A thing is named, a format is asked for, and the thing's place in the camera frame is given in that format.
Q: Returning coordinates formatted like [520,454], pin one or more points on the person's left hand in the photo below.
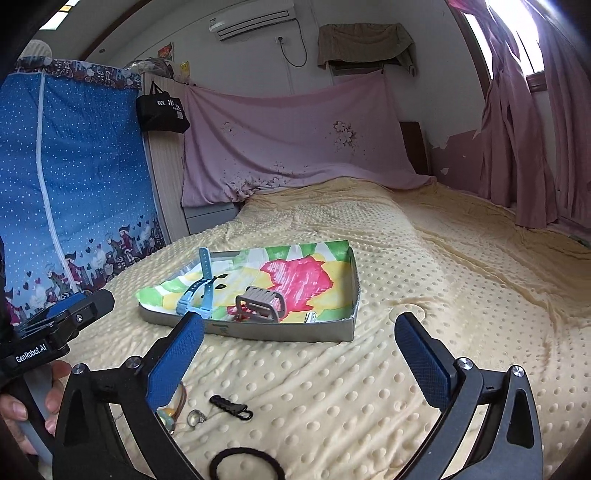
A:
[57,378]

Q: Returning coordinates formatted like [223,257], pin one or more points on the pink embroidered sheet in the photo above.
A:
[277,138]

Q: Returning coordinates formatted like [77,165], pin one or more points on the grey link watch band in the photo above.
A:
[263,300]

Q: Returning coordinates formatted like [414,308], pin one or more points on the black tote bag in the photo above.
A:
[161,110]

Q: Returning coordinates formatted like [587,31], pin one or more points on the grey bed frame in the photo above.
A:
[207,219]

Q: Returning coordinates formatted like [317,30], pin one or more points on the white ribbed object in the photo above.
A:
[38,48]

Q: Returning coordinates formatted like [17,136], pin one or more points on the colourful crayon drawing paper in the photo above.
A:
[300,277]

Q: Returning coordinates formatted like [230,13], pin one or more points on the yellow dotted blanket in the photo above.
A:
[369,392]

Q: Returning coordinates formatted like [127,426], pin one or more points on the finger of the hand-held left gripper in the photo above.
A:
[46,311]
[90,309]

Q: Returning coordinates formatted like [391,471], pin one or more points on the red wall poster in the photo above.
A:
[166,51]

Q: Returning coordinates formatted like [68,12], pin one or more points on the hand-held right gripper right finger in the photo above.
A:
[422,360]

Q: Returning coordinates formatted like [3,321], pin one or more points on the clear glass bead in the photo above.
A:
[195,417]

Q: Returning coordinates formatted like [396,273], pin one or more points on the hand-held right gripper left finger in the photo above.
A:
[178,357]

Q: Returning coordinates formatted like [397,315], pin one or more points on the light wooden cabinet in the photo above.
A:
[166,184]

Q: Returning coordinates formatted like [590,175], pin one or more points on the dark wooden headboard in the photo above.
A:
[415,147]

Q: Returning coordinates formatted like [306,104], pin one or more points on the white air conditioner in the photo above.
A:
[249,21]

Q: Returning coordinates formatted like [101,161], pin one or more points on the ceiling light panel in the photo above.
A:
[57,16]

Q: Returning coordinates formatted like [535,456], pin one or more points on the pile of bags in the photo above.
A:
[152,67]

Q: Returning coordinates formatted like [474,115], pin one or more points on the colourful shallow cardboard tray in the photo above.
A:
[300,331]

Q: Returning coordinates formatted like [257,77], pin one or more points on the black plastic clip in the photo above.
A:
[226,404]

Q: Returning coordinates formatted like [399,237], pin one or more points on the brown cloth cover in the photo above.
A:
[360,44]

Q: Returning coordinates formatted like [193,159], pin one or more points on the small silver trinket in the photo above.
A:
[310,317]

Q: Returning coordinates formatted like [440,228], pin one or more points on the blue fabric wardrobe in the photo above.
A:
[92,161]

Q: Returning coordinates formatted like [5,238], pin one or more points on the pink curtain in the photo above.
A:
[508,138]

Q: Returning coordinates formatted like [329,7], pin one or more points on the small red trinket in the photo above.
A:
[240,316]

